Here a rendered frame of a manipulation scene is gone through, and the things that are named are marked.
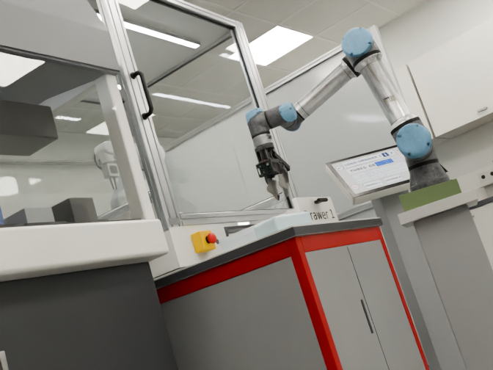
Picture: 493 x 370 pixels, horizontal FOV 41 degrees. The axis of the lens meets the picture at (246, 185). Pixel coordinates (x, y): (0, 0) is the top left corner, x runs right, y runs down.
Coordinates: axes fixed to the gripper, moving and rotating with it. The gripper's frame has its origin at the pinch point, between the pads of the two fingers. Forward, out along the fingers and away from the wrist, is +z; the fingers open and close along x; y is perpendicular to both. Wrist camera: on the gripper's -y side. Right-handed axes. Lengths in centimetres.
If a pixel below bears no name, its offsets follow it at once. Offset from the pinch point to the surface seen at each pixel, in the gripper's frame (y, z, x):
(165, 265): 44, 15, -29
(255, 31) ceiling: -241, -182, -108
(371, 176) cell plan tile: -84, -7, 5
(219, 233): 15.3, 6.9, -22.7
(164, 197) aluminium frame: 41.5, -8.0, -22.8
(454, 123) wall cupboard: -328, -62, -3
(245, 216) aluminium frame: -6.6, 0.8, -23.2
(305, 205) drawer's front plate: 5.8, 7.7, 11.0
